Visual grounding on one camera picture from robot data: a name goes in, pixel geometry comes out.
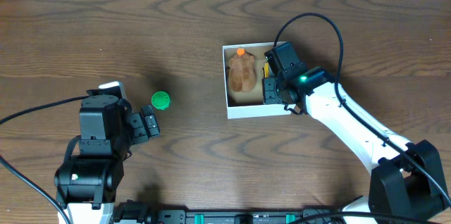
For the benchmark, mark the green round disc toy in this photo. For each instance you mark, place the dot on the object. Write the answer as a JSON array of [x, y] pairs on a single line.
[[161, 100]]

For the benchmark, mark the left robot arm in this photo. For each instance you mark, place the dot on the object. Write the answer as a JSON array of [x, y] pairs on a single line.
[[92, 167]]

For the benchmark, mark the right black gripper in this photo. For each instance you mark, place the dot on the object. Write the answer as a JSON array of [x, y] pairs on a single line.
[[269, 90]]

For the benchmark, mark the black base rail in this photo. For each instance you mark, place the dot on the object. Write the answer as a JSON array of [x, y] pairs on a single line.
[[136, 212]]

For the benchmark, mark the brown plush bear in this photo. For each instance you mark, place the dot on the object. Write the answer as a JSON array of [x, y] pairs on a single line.
[[241, 72]]

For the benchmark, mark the yellow grey toy truck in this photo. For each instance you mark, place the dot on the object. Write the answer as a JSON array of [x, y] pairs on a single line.
[[266, 70]]

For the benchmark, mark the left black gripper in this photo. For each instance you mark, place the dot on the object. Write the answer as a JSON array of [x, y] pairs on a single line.
[[141, 125]]

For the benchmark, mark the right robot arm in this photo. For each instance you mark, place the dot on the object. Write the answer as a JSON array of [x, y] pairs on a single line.
[[407, 179]]

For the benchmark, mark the white cardboard box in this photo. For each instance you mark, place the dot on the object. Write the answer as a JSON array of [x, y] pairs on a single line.
[[249, 104]]

